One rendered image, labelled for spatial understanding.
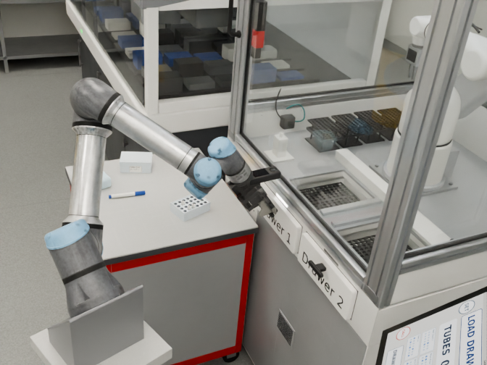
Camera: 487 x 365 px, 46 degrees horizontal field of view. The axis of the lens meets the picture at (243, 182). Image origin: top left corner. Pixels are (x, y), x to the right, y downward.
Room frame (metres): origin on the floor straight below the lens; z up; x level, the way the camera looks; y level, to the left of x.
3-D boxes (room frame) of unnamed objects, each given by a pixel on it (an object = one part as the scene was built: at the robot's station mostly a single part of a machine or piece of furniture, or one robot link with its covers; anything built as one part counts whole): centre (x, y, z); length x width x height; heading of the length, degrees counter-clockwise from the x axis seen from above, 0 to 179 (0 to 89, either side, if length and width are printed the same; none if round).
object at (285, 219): (1.62, -0.13, 0.87); 0.29 x 0.02 x 0.11; 27
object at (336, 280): (1.34, -0.27, 0.87); 0.29 x 0.02 x 0.11; 27
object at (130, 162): (2.03, 0.45, 0.79); 0.13 x 0.09 x 0.05; 97
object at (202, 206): (1.76, 0.19, 0.78); 0.12 x 0.08 x 0.04; 135
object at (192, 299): (1.85, 0.33, 0.38); 0.62 x 0.58 x 0.76; 27
